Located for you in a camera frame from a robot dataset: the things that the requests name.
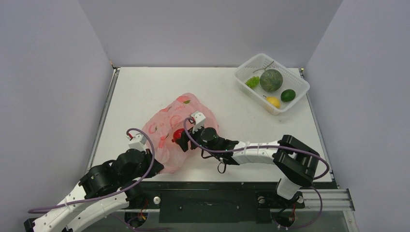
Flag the red fake apple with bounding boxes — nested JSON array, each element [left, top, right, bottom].
[[172, 128, 185, 144]]

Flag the pink plastic bag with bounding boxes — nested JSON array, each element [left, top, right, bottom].
[[142, 93, 219, 174]]

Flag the green fake grapes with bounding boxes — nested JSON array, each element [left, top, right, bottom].
[[245, 76, 260, 89]]

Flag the yellow fake lemon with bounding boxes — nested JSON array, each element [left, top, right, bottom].
[[265, 97, 280, 109]]

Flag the brown fake fruit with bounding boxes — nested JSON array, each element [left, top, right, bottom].
[[260, 69, 283, 92]]

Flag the dark green fake lime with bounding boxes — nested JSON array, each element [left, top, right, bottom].
[[280, 89, 296, 102]]

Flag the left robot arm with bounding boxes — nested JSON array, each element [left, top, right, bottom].
[[24, 148, 164, 232]]

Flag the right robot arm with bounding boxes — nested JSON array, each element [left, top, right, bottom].
[[172, 127, 322, 206]]

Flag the white plastic basket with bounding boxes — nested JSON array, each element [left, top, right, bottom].
[[234, 53, 310, 115]]

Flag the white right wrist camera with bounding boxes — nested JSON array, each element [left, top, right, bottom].
[[191, 111, 206, 133]]

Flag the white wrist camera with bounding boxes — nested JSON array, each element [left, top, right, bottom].
[[127, 133, 148, 151], [191, 111, 206, 133]]

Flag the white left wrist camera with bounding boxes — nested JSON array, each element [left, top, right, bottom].
[[127, 133, 148, 151]]

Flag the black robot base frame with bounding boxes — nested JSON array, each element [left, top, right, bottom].
[[128, 181, 318, 223]]

